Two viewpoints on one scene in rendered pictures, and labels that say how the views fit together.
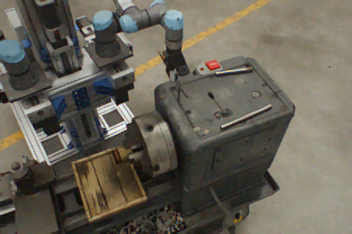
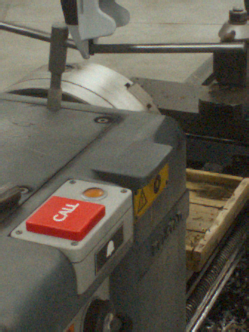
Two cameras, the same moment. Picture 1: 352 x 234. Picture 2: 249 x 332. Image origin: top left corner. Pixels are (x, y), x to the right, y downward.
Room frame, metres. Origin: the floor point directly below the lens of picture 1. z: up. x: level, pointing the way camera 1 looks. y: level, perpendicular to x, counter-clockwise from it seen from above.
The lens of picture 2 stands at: (1.99, -0.67, 1.69)
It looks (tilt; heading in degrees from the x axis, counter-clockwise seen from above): 25 degrees down; 139
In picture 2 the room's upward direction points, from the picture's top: 1 degrees counter-clockwise
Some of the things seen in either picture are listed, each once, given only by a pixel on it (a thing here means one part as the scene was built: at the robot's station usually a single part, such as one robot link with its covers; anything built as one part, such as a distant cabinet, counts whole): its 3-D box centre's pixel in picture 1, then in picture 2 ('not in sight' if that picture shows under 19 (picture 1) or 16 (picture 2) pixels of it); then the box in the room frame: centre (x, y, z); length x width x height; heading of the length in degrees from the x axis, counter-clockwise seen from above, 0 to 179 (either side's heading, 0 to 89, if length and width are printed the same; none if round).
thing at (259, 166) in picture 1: (209, 176); not in sight; (1.15, -0.23, 0.43); 0.60 x 0.48 x 0.86; 115
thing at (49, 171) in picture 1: (34, 181); (231, 96); (0.80, 0.68, 0.99); 0.20 x 0.10 x 0.05; 115
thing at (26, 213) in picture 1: (32, 199); (207, 108); (0.73, 0.69, 0.95); 0.43 x 0.17 x 0.05; 25
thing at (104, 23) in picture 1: (104, 25); not in sight; (1.59, 0.40, 1.33); 0.13 x 0.12 x 0.14; 120
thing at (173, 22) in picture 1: (174, 25); not in sight; (1.18, 0.01, 1.64); 0.09 x 0.08 x 0.11; 30
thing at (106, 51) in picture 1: (107, 42); not in sight; (1.59, 0.41, 1.21); 0.15 x 0.15 x 0.10
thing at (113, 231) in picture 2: (208, 71); (75, 233); (1.35, -0.17, 1.23); 0.13 x 0.08 x 0.05; 115
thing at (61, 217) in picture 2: (212, 65); (66, 221); (1.36, -0.19, 1.26); 0.06 x 0.06 x 0.02; 25
